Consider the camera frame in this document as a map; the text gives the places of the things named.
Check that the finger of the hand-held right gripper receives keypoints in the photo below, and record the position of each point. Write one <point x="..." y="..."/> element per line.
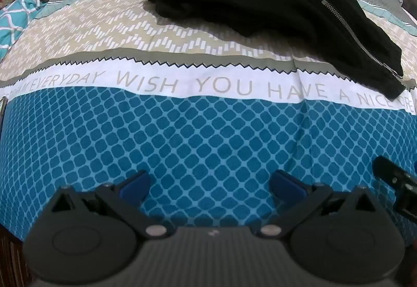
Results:
<point x="384" y="167"/>

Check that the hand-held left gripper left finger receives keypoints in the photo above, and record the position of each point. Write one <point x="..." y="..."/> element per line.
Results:
<point x="136" y="183"/>

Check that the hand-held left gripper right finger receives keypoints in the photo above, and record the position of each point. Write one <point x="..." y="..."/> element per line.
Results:
<point x="287" y="184"/>

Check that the patterned blue and beige bedsheet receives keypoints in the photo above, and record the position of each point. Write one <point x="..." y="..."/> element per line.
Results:
<point x="195" y="150"/>

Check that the teal lattice print cloth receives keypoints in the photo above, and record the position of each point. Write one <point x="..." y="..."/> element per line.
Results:
<point x="16" y="22"/>

